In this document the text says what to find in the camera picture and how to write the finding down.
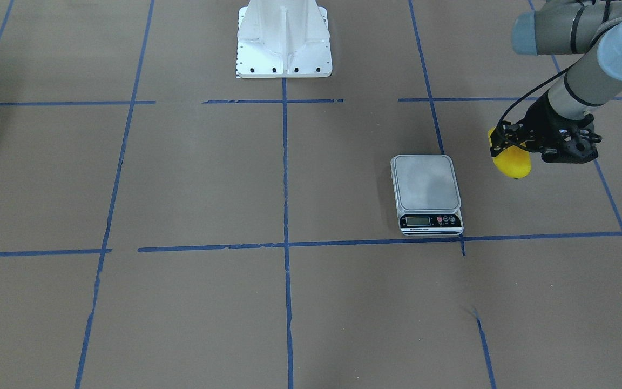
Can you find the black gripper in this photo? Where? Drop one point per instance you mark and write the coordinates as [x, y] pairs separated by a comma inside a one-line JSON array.
[[539, 118]]

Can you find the yellow mango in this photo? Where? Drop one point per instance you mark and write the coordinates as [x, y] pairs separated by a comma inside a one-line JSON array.
[[509, 159]]

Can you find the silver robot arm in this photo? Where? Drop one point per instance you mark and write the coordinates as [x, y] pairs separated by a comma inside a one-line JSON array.
[[590, 29]]

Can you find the silver digital kitchen scale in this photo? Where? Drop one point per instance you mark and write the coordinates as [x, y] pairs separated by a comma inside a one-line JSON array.
[[427, 195]]

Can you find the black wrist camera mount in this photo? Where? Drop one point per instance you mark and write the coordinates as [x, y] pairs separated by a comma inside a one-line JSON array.
[[570, 141]]

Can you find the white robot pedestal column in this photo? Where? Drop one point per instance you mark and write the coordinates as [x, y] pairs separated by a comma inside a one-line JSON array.
[[283, 39]]

